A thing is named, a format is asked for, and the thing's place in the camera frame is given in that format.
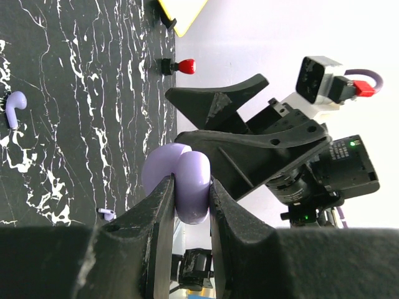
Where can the red emergency stop button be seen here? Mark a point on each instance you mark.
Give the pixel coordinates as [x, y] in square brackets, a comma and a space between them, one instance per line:
[169, 67]

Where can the purple earbud charging case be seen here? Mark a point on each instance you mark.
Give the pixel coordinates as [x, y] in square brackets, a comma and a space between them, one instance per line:
[192, 172]

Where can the white whiteboard with wooden frame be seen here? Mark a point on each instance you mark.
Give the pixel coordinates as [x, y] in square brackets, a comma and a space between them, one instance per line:
[183, 11]

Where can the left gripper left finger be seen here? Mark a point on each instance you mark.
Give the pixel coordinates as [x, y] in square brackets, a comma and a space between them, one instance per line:
[129, 257]

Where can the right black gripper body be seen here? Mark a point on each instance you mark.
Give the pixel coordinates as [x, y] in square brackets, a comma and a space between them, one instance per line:
[315, 189]

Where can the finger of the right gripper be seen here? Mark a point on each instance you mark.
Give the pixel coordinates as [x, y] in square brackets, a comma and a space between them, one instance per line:
[277, 156]
[207, 108]

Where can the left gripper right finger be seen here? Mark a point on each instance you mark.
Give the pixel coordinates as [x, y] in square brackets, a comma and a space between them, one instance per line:
[254, 260]

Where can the purple earbud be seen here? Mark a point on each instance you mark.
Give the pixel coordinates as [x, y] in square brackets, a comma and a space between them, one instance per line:
[108, 215]
[15, 101]

